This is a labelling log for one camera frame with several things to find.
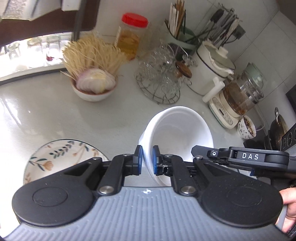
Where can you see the red lid plastic jar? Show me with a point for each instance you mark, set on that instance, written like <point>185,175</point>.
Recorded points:
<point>129,33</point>

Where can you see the sliced onion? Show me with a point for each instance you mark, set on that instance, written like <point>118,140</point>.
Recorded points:
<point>95,80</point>

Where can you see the floral pattern plate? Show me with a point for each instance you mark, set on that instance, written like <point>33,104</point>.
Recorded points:
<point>57,155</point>

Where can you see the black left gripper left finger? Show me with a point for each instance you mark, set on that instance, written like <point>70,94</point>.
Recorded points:
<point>117,169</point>

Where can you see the dark metal pot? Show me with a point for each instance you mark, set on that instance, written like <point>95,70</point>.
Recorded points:
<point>278,129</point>

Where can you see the right hand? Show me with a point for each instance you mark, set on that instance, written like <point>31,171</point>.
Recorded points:
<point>289,198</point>

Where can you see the hanging utensil rack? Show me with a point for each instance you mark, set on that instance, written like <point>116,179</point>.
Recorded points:
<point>221,26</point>

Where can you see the enoki mushroom bundle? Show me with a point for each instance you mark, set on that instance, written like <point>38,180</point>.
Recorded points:
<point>90,52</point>

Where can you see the small patterned bowl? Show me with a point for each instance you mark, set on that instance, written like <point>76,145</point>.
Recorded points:
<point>246,128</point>

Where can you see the white pot with lid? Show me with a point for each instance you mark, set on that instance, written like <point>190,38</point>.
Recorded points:
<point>213,66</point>

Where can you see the green chopstick holder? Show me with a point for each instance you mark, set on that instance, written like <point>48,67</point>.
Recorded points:
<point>176,32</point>

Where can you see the glass electric kettle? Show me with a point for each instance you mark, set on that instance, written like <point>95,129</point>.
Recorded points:
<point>230,101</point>

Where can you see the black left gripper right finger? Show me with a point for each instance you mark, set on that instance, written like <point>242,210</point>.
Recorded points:
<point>174,167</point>

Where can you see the white plastic bowl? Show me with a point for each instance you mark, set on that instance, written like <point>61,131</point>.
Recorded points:
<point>175,130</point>

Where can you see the wire rack of glass cups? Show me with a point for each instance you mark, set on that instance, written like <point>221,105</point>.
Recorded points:
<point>163,71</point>

